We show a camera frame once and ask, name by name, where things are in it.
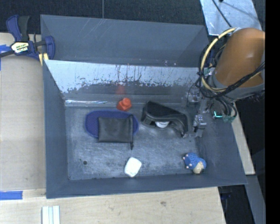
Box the small red plastic toy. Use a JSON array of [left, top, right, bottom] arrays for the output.
[[116, 98, 133, 112]]

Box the blue oval mat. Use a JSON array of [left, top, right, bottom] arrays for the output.
[[84, 110, 140, 139]]

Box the grey metal bin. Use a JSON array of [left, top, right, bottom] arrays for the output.
[[40, 14, 248, 199]]

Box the blue toy animal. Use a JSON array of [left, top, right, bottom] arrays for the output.
[[182, 152, 207, 175]]

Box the white rounded block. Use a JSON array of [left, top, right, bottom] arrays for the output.
[[123, 157, 142, 178]]

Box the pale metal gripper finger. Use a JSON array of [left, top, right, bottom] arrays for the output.
[[199, 115, 208, 138], [192, 115, 200, 138]]

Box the black drawstring pouch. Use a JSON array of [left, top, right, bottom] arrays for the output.
[[98, 115, 134, 150]]

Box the pale wood flat board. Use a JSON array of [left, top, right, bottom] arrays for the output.
[[0, 56, 47, 191]]

